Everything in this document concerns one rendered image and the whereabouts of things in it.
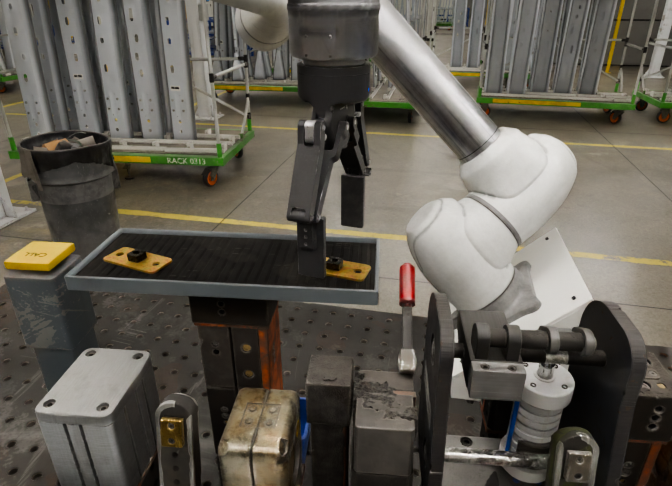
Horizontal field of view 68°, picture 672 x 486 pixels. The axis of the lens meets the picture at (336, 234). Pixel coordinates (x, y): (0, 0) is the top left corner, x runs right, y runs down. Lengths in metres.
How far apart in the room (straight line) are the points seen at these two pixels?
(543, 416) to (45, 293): 0.61
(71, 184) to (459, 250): 2.51
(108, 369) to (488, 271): 0.73
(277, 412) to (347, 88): 0.33
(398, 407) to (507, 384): 0.12
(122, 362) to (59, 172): 2.59
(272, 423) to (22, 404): 0.81
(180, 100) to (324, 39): 4.19
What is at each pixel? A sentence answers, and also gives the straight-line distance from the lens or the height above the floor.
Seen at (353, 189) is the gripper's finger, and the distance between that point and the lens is 0.63.
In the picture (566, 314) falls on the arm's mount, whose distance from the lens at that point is 1.02.
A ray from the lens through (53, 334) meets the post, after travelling 0.78.
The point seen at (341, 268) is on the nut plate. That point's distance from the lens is 0.60.
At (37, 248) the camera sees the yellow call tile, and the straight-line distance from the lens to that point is 0.77.
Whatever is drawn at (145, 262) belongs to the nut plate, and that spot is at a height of 1.16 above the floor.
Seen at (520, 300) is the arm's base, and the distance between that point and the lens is 1.08.
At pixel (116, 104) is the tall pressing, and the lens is 4.93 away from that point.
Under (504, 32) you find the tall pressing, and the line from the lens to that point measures 7.24.
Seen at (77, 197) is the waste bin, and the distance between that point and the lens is 3.20.
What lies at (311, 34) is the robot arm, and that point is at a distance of 0.50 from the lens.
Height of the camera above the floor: 1.46
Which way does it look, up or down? 25 degrees down
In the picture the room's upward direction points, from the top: straight up
